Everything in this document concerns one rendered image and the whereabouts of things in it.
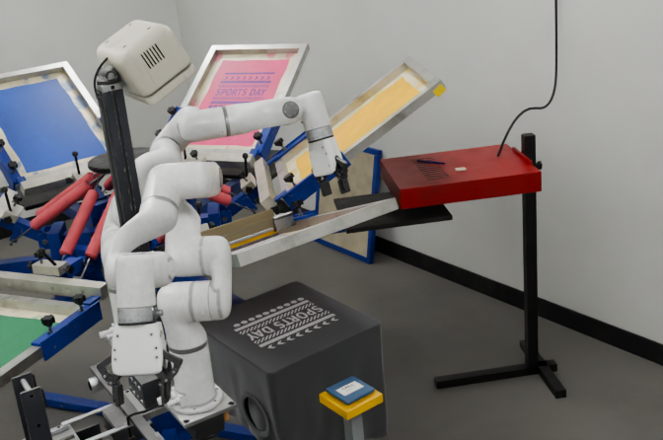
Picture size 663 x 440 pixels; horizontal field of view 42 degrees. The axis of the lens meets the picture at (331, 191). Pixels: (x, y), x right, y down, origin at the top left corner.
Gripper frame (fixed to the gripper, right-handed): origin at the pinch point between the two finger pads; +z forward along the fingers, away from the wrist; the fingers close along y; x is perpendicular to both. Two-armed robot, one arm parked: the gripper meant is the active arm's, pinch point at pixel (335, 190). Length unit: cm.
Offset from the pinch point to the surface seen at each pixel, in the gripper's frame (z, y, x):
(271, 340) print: 43, -43, -11
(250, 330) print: 40, -54, -12
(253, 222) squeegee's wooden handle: 8, -70, 9
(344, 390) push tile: 54, -2, -14
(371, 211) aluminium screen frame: 10.8, -11.6, 18.5
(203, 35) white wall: -111, -420, 201
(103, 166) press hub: -26, -142, -11
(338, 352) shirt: 52, -27, 3
